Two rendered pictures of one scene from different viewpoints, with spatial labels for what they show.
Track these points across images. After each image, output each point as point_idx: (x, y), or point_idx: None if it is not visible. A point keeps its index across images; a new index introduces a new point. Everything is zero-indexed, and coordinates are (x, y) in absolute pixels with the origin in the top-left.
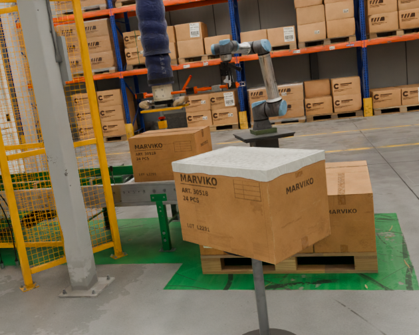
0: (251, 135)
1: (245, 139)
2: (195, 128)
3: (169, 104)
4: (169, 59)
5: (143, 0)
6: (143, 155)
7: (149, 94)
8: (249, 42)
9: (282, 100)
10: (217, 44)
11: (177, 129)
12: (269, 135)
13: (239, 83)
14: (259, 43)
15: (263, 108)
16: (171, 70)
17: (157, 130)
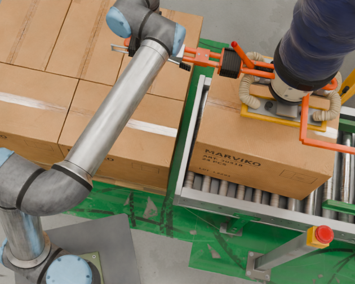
0: (107, 263)
1: (125, 214)
2: (221, 118)
3: (271, 61)
4: (291, 21)
5: None
6: None
7: (350, 146)
8: (52, 171)
9: (7, 240)
10: (167, 18)
11: (260, 141)
12: (70, 231)
13: (124, 40)
14: (20, 156)
15: (63, 249)
16: (283, 38)
17: (305, 159)
